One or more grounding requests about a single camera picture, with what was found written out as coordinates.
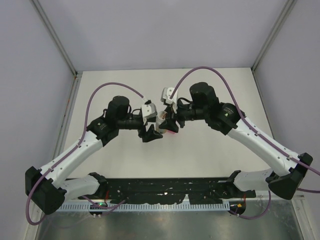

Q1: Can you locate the left aluminium corner post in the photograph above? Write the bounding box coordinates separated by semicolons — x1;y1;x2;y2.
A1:
29;0;78;77

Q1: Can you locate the aluminium frame rail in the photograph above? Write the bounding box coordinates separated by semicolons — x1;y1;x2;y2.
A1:
243;190;305;201

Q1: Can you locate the right aluminium corner post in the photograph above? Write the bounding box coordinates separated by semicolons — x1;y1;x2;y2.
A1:
251;0;297;73

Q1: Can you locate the aluminium corner post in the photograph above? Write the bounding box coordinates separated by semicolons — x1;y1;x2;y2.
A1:
29;0;78;77
251;0;297;73

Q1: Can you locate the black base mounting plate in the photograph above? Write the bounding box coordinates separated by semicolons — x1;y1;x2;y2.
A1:
89;177;256;205

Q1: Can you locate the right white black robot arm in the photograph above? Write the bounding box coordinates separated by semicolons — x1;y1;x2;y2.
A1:
159;82;313;200

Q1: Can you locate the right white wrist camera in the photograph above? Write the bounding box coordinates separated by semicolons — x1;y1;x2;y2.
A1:
160;87;179;113

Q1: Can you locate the white slotted cable duct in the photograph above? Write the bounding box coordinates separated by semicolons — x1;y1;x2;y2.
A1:
57;201;230;213

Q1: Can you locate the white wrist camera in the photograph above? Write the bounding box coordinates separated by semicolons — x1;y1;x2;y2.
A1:
141;100;158;125
160;87;179;113

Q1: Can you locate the left side aluminium rail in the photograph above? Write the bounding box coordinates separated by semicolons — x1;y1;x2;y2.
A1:
52;72;83;161

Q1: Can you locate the white pill bottle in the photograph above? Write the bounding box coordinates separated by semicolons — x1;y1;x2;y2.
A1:
155;111;167;134

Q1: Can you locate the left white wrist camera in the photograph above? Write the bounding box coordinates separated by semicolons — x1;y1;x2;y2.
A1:
141;100;158;125

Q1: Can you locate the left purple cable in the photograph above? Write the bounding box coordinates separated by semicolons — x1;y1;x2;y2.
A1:
26;82;148;226

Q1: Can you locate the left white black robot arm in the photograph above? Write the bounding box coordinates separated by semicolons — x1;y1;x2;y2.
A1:
25;96;163;215

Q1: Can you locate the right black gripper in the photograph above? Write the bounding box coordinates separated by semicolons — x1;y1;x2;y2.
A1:
159;97;208;133

